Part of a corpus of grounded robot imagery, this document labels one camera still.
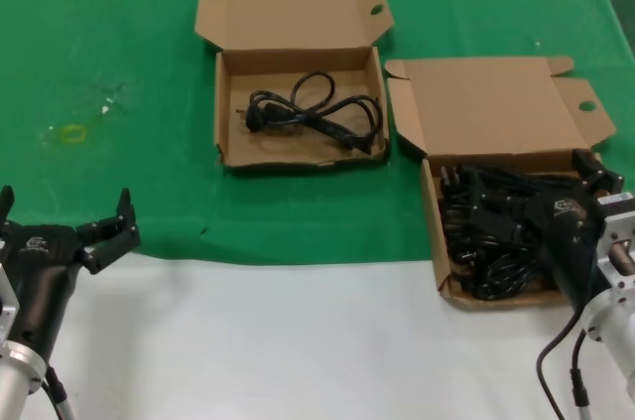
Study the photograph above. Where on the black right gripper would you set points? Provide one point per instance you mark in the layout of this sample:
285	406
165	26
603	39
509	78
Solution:
565	241

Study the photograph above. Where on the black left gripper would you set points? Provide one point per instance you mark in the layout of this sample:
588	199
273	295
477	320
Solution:
39	281

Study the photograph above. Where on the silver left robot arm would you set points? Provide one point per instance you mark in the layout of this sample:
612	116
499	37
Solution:
15	380

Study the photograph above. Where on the open cardboard box, torn rim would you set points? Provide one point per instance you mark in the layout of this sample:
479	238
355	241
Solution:
297	8

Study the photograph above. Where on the yellow tape square mark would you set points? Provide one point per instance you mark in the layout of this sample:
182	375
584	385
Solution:
62	135

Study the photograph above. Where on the black plug with metal prongs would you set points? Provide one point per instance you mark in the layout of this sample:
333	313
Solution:
450	176

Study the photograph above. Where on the green table cloth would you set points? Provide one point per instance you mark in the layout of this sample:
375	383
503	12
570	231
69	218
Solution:
124	18

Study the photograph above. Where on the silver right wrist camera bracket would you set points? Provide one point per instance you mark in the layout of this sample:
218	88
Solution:
617	221

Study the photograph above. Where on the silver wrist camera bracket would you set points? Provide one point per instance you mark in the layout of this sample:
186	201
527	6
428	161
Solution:
617	221
6	311

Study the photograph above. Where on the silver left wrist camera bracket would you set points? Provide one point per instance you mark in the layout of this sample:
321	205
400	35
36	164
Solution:
6	311

